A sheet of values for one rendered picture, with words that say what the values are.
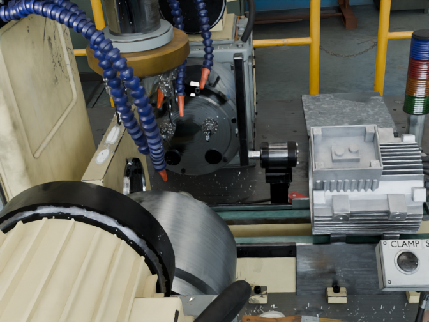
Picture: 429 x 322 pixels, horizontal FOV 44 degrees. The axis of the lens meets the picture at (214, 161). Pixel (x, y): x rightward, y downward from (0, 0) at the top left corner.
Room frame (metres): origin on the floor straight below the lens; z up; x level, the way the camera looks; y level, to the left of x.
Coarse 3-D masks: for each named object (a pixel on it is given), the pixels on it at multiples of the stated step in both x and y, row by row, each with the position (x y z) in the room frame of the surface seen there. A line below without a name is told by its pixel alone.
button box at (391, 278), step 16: (384, 240) 0.62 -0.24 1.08; (400, 240) 0.62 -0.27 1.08; (416, 240) 0.61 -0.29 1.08; (384, 256) 0.60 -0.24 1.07; (416, 256) 0.59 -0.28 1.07; (384, 272) 0.58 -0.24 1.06; (400, 272) 0.58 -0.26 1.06; (416, 272) 0.58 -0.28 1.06; (384, 288) 0.58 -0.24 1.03; (400, 288) 0.58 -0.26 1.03; (416, 288) 0.58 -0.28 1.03
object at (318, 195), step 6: (402, 138) 0.90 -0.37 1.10; (408, 138) 0.89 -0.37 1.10; (414, 138) 0.88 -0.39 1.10; (312, 192) 0.82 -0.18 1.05; (318, 192) 0.80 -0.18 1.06; (324, 192) 0.80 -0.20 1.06; (414, 192) 0.78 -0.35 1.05; (420, 192) 0.77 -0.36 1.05; (318, 198) 0.80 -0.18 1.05; (324, 198) 0.80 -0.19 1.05; (414, 198) 0.77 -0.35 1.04; (420, 198) 0.77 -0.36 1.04; (312, 228) 0.85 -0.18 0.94; (312, 234) 0.84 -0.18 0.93; (318, 234) 0.84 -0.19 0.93
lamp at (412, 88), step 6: (408, 78) 1.14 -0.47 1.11; (414, 78) 1.13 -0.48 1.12; (408, 84) 1.14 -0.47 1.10; (414, 84) 1.13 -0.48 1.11; (420, 84) 1.12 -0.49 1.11; (426, 84) 1.12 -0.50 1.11; (408, 90) 1.14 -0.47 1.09; (414, 90) 1.12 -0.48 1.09; (420, 90) 1.12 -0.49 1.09; (426, 90) 1.12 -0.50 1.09; (420, 96) 1.12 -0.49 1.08
